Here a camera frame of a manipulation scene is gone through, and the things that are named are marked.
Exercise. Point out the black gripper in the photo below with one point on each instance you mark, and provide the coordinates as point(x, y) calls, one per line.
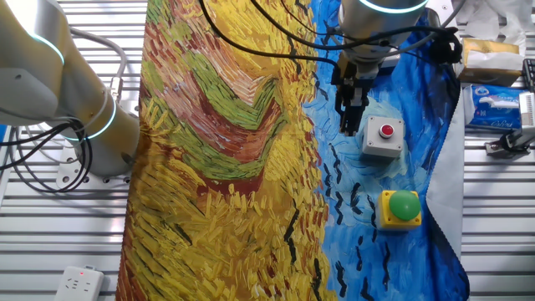
point(355, 81)

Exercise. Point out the grey box red button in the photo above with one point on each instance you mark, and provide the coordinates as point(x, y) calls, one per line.
point(374, 142)

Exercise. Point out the yellow box green mushroom button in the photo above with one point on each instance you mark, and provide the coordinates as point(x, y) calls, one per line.
point(403, 205)

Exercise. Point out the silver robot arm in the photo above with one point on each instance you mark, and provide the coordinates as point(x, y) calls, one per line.
point(42, 62)

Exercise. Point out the Van Gogh painting tablecloth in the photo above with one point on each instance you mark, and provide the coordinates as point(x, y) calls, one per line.
point(230, 167)

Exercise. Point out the blue tissue pack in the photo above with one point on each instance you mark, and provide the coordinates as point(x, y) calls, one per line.
point(493, 108)

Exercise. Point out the metal table clamp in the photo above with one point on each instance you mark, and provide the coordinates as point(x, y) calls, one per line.
point(510, 144)

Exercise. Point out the crumpled white plastic bag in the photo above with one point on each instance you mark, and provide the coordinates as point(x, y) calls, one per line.
point(493, 16)

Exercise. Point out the white ribbed plastic item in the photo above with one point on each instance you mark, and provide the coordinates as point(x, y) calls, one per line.
point(527, 108)

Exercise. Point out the black keyboard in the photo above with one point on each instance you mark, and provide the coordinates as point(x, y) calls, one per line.
point(530, 75)

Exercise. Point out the white power strip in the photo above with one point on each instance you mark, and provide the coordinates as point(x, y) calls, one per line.
point(77, 286)

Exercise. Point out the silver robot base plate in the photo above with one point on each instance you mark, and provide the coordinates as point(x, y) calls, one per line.
point(67, 175)

